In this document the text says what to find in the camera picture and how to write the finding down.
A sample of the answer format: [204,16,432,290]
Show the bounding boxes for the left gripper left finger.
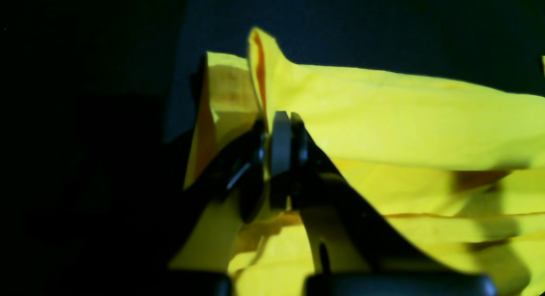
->
[162,119,267,275]

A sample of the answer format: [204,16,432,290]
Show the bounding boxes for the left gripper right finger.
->
[270,111,498,296]

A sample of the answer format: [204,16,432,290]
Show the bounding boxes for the yellow t-shirt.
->
[184,27,545,296]

